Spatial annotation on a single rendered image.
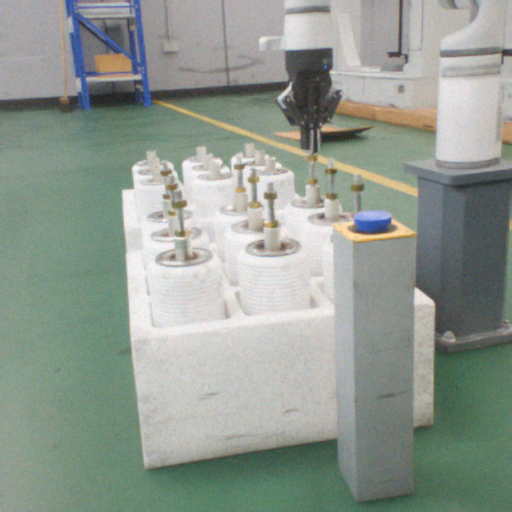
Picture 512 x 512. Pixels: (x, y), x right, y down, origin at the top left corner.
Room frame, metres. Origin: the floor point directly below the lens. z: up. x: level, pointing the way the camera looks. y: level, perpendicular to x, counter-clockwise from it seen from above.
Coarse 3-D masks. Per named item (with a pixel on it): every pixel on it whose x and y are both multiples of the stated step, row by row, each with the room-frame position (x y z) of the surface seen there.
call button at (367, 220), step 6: (354, 216) 0.72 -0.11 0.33; (360, 216) 0.71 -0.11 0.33; (366, 216) 0.71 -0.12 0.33; (372, 216) 0.71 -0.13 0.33; (378, 216) 0.71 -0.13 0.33; (384, 216) 0.71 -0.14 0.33; (390, 216) 0.71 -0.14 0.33; (354, 222) 0.72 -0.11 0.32; (360, 222) 0.71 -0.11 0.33; (366, 222) 0.70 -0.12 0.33; (372, 222) 0.70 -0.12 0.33; (378, 222) 0.70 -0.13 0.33; (384, 222) 0.70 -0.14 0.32; (390, 222) 0.71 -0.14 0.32; (360, 228) 0.71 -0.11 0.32; (366, 228) 0.71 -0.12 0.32; (372, 228) 0.70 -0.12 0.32; (378, 228) 0.70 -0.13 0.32; (384, 228) 0.71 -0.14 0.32
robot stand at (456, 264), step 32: (448, 192) 1.08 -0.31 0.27; (480, 192) 1.08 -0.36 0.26; (448, 224) 1.08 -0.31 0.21; (480, 224) 1.08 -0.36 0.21; (416, 256) 1.16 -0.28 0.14; (448, 256) 1.08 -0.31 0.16; (480, 256) 1.08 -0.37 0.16; (448, 288) 1.08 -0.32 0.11; (480, 288) 1.08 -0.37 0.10; (448, 320) 1.08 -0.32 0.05; (480, 320) 1.08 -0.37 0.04; (448, 352) 1.05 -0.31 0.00
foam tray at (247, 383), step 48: (144, 288) 0.95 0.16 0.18; (144, 336) 0.77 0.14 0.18; (192, 336) 0.78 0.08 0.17; (240, 336) 0.79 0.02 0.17; (288, 336) 0.80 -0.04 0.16; (432, 336) 0.83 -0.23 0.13; (144, 384) 0.77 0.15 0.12; (192, 384) 0.78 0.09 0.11; (240, 384) 0.79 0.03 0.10; (288, 384) 0.80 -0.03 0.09; (432, 384) 0.83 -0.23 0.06; (144, 432) 0.77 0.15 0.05; (192, 432) 0.78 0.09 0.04; (240, 432) 0.79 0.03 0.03; (288, 432) 0.80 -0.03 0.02; (336, 432) 0.81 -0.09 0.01
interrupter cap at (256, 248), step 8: (264, 240) 0.91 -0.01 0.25; (288, 240) 0.90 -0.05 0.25; (248, 248) 0.87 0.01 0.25; (256, 248) 0.87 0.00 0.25; (264, 248) 0.88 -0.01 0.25; (288, 248) 0.86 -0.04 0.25; (296, 248) 0.86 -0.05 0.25; (264, 256) 0.84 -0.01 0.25; (272, 256) 0.84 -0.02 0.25; (280, 256) 0.84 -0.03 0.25
